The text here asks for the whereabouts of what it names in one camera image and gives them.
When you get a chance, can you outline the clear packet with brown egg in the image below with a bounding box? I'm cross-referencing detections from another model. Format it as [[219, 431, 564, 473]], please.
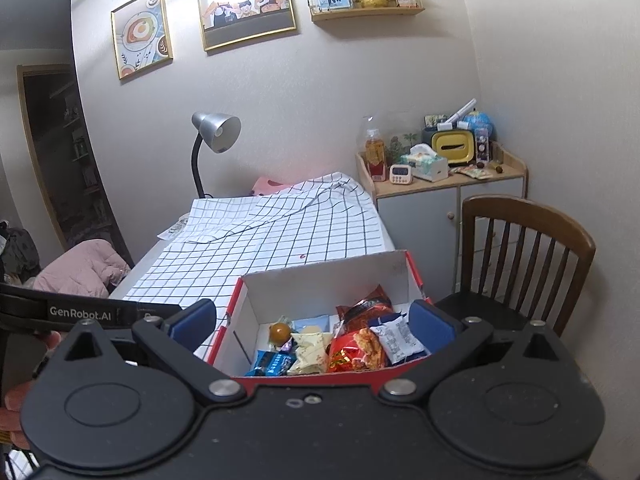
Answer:
[[267, 316, 296, 353]]

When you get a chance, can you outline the flat printed packet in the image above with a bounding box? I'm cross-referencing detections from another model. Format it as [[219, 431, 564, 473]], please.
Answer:
[[450, 165, 496, 181]]

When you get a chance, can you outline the light blue snack packet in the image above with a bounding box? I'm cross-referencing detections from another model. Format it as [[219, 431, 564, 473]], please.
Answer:
[[292, 315, 331, 333]]

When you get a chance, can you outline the wooden top side cabinet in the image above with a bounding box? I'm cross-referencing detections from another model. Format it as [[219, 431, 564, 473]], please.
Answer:
[[356, 142, 529, 291]]

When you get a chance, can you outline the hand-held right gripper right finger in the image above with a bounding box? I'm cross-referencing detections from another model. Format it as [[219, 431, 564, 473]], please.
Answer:
[[379, 299, 573, 405]]

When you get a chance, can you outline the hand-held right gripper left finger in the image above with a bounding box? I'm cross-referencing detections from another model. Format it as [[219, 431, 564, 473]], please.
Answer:
[[55, 298, 248, 407]]

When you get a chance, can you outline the framed food picture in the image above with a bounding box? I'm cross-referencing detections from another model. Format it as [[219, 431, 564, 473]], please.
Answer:
[[111, 0, 175, 81]]

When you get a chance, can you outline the grey desk lamp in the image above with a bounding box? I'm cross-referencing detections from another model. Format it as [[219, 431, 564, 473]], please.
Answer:
[[190, 111, 242, 199]]

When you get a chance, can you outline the pale yellow snack packet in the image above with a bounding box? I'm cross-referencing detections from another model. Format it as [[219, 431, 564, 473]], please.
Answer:
[[287, 325, 333, 375]]

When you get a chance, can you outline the crumpled printed paper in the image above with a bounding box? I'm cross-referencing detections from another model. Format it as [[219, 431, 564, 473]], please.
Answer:
[[157, 214, 190, 241]]

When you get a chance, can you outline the green white tissue pack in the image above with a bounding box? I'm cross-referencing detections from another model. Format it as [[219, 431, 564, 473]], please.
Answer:
[[400, 144, 449, 182]]

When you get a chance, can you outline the pink pouch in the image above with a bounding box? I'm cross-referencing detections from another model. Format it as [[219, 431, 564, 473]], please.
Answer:
[[251, 176, 296, 196]]

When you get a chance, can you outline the dark clothing pile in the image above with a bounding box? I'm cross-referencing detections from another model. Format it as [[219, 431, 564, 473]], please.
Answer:
[[0, 220, 41, 286]]

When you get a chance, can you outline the wooden wall shelf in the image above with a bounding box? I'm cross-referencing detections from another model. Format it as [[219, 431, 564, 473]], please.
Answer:
[[309, 0, 426, 23]]

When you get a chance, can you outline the dark bookshelf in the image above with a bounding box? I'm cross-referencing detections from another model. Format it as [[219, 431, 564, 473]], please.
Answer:
[[16, 64, 136, 266]]

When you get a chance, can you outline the white checkered tablecloth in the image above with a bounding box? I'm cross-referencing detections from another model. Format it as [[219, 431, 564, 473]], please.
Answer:
[[2, 172, 396, 478]]

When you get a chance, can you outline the red snack bag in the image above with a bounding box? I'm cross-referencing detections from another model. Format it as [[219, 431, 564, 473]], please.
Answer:
[[327, 327, 391, 373]]

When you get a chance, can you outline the red cardboard box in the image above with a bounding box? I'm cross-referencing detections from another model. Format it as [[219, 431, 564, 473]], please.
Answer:
[[206, 250, 436, 392]]

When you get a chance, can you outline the orange drink bottle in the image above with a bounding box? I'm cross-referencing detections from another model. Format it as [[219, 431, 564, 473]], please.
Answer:
[[364, 129, 388, 182]]

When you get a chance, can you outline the brown foil snack packet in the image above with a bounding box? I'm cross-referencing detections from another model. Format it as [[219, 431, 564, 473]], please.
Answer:
[[336, 285, 393, 333]]

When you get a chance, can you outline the yellow tissue holder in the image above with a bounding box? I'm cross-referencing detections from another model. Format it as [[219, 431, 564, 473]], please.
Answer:
[[431, 130, 474, 167]]

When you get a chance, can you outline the brown wooden chair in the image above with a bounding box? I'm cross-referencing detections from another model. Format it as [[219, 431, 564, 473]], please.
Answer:
[[434, 195, 597, 338]]

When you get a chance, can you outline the person's left hand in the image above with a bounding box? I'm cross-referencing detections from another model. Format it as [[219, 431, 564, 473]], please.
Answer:
[[0, 332, 63, 451]]

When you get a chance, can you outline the white blue snack packet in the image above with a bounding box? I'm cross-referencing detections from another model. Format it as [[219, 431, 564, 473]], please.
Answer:
[[370, 312, 431, 366]]

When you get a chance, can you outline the white tube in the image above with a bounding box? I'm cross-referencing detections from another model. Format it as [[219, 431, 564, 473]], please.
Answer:
[[439, 99, 477, 128]]

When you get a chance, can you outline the framed cartoon wall poster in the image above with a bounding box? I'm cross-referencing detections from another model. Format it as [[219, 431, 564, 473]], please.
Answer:
[[192, 0, 297, 52]]

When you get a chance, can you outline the pink padded jacket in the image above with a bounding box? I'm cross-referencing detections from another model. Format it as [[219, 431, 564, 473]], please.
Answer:
[[32, 239, 132, 301]]

